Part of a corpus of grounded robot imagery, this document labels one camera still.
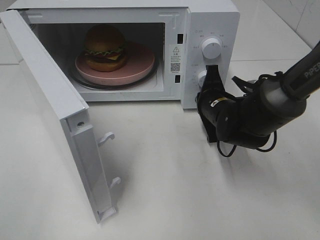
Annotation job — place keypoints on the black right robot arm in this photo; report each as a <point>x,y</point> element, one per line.
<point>268,104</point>

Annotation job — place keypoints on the toy hamburger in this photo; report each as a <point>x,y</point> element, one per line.
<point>105,48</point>

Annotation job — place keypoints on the glass microwave turntable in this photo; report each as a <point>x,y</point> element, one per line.
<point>75,77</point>

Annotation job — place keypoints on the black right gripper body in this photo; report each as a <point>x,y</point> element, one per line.
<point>217,110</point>

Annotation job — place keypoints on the white timer knob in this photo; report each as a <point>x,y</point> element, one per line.
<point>201,77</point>

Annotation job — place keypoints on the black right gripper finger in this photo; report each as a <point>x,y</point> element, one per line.
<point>212,82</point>

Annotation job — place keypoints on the pink round plate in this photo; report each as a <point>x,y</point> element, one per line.
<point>139,63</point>

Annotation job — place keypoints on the upper white power knob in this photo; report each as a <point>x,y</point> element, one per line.
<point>211,47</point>

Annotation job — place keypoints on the white microwave oven body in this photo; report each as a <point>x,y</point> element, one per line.
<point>172,29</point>

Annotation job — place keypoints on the white microwave door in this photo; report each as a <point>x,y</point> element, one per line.
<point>64,111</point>

